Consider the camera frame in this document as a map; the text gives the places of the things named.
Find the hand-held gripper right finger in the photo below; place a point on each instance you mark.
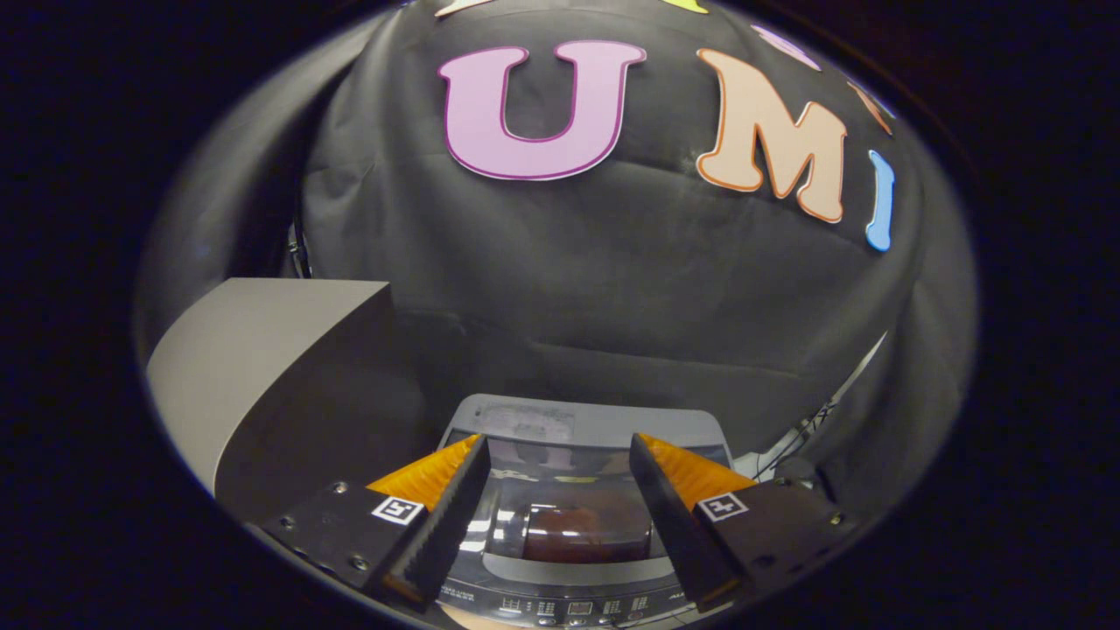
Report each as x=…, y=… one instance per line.
x=669, y=516

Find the black backdrop cloth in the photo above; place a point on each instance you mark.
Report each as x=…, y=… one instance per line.
x=569, y=280

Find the grey washing machine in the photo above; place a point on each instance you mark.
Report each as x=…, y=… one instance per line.
x=569, y=606

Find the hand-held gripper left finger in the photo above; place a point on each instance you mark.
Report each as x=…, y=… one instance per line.
x=446, y=516

